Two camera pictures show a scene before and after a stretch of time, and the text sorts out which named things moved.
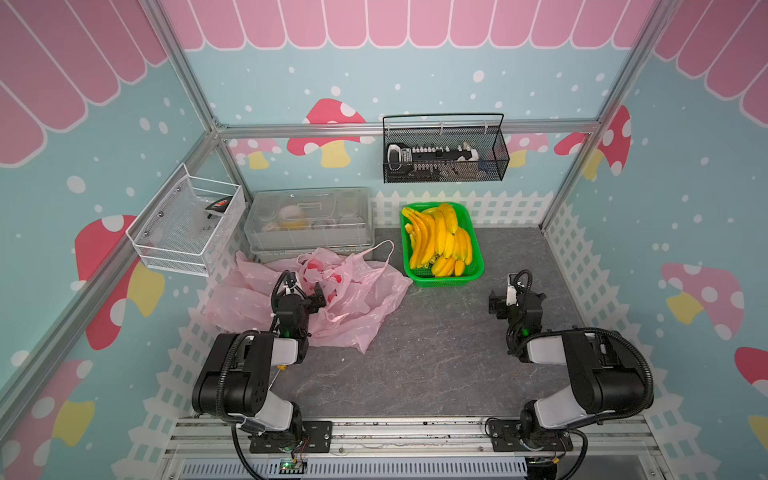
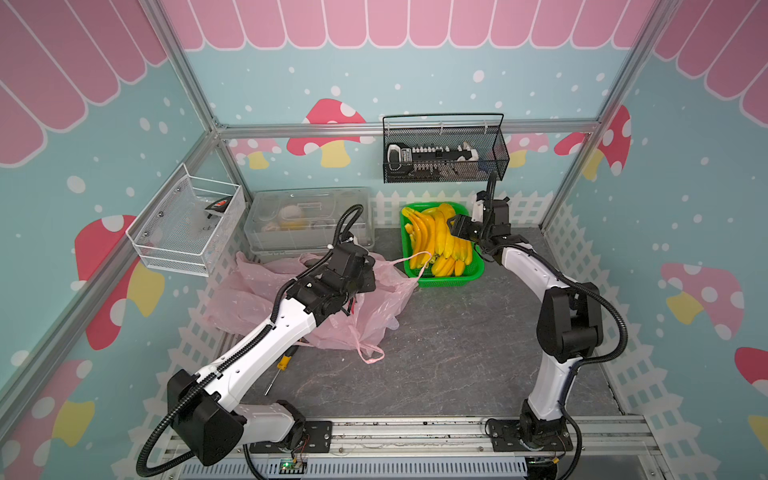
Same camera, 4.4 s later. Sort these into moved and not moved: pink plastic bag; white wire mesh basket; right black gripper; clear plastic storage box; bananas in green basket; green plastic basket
Moved: right black gripper; pink plastic bag
Not moved: clear plastic storage box; bananas in green basket; white wire mesh basket; green plastic basket
